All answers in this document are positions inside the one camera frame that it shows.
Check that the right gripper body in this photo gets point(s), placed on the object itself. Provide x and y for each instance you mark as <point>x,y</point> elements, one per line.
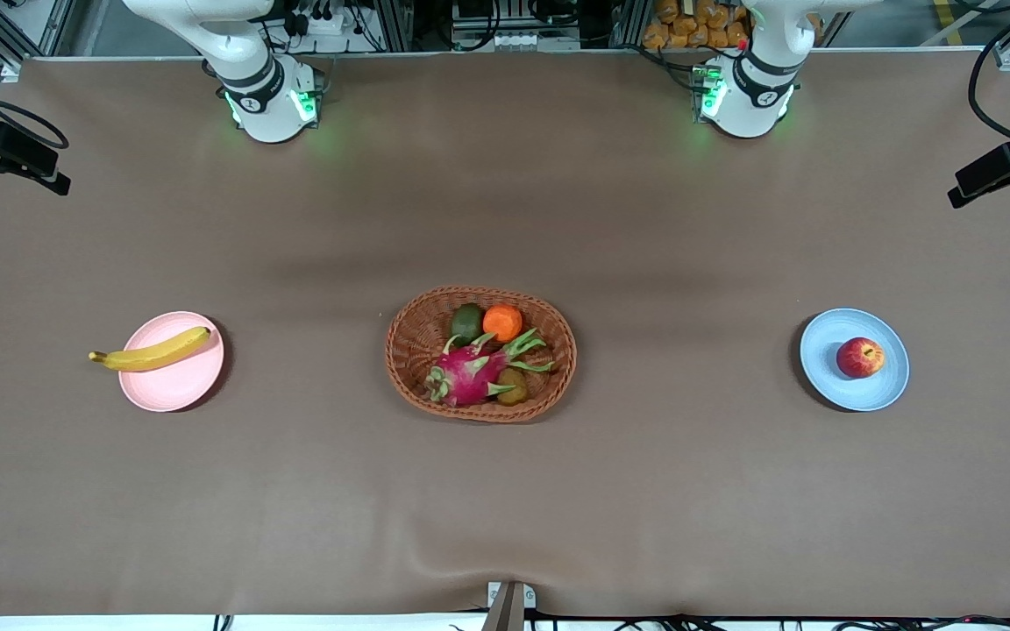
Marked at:
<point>5,150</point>

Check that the red apple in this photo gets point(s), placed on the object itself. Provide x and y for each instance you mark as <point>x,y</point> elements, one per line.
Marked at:
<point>860,358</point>

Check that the yellow banana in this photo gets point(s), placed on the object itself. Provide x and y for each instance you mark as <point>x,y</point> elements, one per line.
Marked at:
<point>154,353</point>

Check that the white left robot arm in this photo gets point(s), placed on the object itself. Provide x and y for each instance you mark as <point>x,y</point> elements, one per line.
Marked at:
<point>746,105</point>

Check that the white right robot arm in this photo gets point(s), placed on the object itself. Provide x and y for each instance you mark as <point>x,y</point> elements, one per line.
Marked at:
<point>259,105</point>

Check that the blue plate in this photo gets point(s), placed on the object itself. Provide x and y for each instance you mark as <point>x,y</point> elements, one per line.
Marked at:
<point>821,359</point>

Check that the pink plate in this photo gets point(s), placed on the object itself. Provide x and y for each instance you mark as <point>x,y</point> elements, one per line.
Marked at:
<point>170,386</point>

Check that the bag of orange snacks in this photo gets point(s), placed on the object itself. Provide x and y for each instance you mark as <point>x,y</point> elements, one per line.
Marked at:
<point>689,26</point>

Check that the white power strip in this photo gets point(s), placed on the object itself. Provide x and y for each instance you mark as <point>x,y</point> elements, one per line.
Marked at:
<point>330,22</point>

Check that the woven wicker basket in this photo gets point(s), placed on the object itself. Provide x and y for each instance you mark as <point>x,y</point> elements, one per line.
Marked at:
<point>413,350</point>

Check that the green avocado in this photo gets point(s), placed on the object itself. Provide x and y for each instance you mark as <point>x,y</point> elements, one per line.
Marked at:
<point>466,322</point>

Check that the pink dragon fruit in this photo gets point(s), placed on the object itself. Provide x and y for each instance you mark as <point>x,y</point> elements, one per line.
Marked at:
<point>470,377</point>

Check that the orange fruit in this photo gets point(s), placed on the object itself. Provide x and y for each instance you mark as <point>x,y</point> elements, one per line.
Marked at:
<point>502,322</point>

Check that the grey electronics box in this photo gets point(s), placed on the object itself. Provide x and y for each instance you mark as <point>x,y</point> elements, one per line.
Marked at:
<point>514,31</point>

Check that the brown kiwi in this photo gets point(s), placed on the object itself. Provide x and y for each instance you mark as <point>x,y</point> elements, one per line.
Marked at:
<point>513,388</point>

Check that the metal mount bracket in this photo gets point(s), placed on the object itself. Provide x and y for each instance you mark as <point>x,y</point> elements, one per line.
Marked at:
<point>507,605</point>

